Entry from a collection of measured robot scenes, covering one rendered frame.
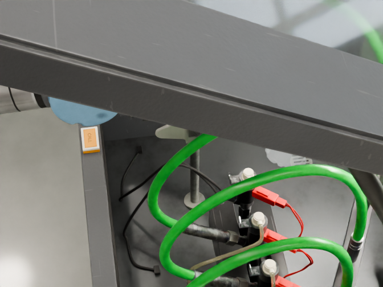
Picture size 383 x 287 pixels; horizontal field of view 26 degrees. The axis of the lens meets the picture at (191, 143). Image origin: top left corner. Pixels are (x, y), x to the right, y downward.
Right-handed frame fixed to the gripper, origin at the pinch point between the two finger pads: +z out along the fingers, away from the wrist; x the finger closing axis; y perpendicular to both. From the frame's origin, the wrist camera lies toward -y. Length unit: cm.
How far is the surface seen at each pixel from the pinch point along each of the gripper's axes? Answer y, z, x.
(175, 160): 3.5, -5.8, 8.4
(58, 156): 29, 123, -91
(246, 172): -8.3, 11.2, -0.1
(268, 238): -9.9, 14.9, 9.8
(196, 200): -2.9, 38.4, -13.4
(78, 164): 23, 123, -87
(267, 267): -8.2, 11.4, 16.3
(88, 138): 15.6, 26.6, -22.1
